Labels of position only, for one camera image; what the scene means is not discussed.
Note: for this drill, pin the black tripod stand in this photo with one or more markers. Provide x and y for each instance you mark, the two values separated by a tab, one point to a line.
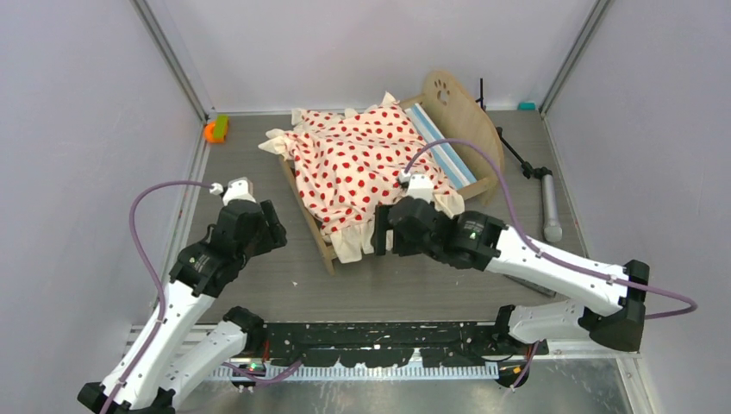
529	168

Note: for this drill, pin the blue striped mattress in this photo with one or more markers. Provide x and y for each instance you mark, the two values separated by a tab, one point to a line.
445	156

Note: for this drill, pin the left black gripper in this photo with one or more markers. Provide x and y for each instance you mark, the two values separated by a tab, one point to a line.
275	233

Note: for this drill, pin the orange green toy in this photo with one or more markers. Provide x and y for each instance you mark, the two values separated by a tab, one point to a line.
216	131

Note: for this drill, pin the wooden pet bed frame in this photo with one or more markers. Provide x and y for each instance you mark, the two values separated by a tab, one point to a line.
467	129

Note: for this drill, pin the teal small block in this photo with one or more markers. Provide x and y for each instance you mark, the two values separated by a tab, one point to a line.
527	106

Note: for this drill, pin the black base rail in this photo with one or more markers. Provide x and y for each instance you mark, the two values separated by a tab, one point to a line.
355	351

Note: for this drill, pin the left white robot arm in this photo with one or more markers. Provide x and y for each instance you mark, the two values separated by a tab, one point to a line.
183	309

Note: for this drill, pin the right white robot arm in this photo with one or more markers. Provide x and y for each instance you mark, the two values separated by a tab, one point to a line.
603	302

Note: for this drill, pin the strawberry print ruffled blanket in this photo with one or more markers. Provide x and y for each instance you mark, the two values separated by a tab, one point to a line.
346	165

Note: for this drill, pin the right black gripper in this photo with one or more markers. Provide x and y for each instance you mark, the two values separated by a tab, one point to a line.
380	237

